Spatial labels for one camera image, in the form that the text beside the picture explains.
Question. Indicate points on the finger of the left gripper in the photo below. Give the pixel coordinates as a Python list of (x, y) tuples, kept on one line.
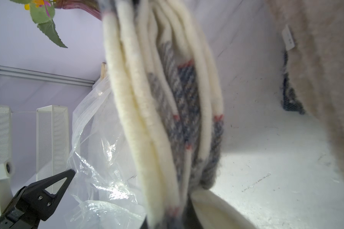
[(36, 202)]

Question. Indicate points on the clear plastic vacuum bag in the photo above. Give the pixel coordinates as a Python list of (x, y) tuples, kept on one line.
[(105, 184)]

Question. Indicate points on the cream navy striped scarf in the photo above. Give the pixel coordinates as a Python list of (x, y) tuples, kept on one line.
[(169, 100)]

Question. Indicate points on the black white grey checked scarf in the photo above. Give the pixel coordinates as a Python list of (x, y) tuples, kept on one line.
[(290, 102)]

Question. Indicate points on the cream fuzzy scarf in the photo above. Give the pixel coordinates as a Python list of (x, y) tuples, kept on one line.
[(316, 62)]

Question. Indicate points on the white mesh two-tier shelf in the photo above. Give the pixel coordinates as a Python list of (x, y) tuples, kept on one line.
[(37, 140)]

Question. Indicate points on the yellow flower bouquet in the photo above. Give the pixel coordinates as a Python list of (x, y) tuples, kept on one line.
[(42, 14)]

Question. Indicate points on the dark purple glass vase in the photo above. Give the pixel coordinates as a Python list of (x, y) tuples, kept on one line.
[(90, 6)]

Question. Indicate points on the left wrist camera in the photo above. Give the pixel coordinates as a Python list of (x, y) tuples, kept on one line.
[(6, 173)]

